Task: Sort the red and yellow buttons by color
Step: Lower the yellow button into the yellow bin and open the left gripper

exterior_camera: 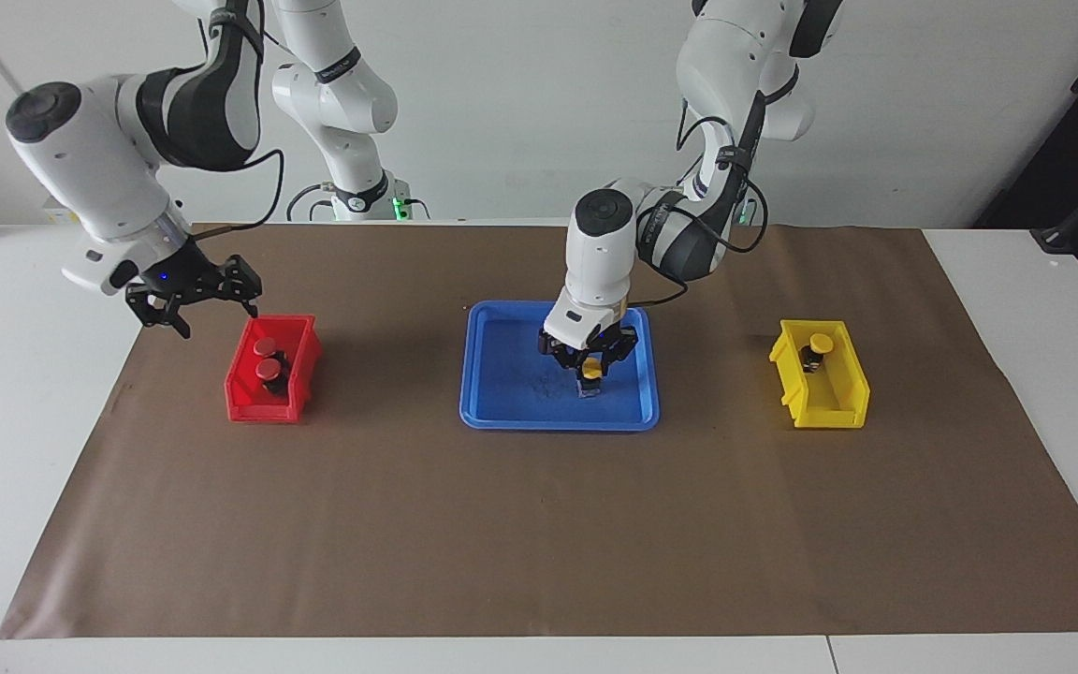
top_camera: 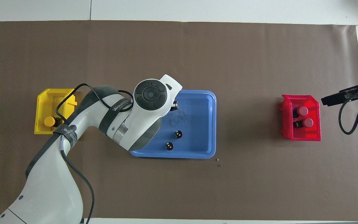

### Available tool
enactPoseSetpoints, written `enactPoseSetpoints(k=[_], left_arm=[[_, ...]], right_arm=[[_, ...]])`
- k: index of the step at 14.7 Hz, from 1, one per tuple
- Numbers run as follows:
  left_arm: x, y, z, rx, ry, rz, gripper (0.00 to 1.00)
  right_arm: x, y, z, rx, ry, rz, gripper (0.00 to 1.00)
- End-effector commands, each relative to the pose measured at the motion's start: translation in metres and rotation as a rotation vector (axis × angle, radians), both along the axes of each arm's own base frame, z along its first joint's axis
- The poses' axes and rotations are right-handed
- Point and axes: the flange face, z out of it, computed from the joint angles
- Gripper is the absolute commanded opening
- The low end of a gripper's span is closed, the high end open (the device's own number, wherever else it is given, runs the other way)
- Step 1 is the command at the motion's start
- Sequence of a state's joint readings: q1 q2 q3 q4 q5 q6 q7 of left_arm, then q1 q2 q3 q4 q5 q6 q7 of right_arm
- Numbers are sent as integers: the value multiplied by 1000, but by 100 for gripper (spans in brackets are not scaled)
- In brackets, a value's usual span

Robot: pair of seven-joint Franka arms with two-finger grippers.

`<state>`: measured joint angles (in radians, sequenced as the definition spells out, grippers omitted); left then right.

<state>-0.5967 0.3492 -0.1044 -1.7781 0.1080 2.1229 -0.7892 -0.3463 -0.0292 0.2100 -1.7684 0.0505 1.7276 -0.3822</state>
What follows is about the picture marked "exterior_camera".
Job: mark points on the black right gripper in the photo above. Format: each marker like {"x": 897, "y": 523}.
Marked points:
{"x": 179, "y": 276}

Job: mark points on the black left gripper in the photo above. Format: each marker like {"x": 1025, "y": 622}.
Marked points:
{"x": 595, "y": 350}

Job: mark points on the yellow push button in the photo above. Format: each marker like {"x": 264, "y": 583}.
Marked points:
{"x": 591, "y": 368}
{"x": 820, "y": 343}

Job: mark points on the red push button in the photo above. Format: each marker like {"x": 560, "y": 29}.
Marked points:
{"x": 266, "y": 346}
{"x": 269, "y": 372}

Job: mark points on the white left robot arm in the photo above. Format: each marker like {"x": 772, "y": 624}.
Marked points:
{"x": 600, "y": 262}

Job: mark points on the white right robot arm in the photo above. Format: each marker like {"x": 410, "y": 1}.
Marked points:
{"x": 90, "y": 159}

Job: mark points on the blue plastic tray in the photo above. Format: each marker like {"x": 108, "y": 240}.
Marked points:
{"x": 511, "y": 393}

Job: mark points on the red plastic storage bin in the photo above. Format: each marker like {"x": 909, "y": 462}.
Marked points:
{"x": 258, "y": 407}

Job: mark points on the brown paper table mat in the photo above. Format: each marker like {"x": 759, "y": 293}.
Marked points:
{"x": 539, "y": 543}

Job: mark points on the yellow plastic storage bin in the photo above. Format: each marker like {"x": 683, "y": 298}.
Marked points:
{"x": 829, "y": 412}

